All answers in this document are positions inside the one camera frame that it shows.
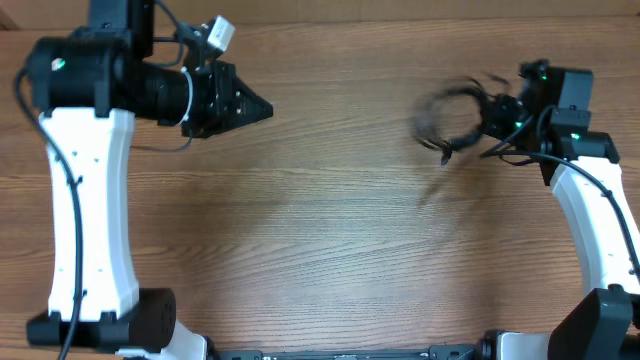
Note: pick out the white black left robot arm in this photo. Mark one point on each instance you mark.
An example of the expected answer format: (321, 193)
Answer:
(89, 88)

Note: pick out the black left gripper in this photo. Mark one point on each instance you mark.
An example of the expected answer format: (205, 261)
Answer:
(226, 91)

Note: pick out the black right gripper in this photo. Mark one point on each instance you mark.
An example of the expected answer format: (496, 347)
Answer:
(500, 105)

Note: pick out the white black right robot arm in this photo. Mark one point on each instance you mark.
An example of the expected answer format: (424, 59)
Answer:
(551, 127)

